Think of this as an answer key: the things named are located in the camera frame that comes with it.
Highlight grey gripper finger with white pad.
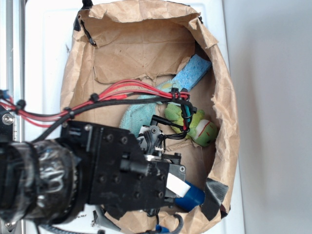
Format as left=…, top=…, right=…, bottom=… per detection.
left=164, top=164, right=190, bottom=207

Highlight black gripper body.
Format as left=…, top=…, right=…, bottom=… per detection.
left=60, top=121, right=185, bottom=216

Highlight blue plastic bottle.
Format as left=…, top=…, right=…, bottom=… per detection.
left=175, top=181, right=205, bottom=212

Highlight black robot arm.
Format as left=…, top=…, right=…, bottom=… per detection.
left=0, top=121, right=190, bottom=225

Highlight green plush toy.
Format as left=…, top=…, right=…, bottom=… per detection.
left=164, top=104, right=218, bottom=147

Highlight teal terry cloth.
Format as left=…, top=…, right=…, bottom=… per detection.
left=119, top=80, right=182, bottom=137

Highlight blue sponge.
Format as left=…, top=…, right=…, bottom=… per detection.
left=172, top=54, right=212, bottom=91

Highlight brown paper bag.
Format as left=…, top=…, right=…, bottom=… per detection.
left=60, top=0, right=240, bottom=234

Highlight red and black cable bundle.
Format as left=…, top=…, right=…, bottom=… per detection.
left=0, top=79, right=198, bottom=144

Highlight black mounting bracket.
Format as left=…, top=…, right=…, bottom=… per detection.
left=0, top=90, right=15, bottom=144

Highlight aluminium frame rail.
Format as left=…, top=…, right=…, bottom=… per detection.
left=0, top=0, right=26, bottom=234

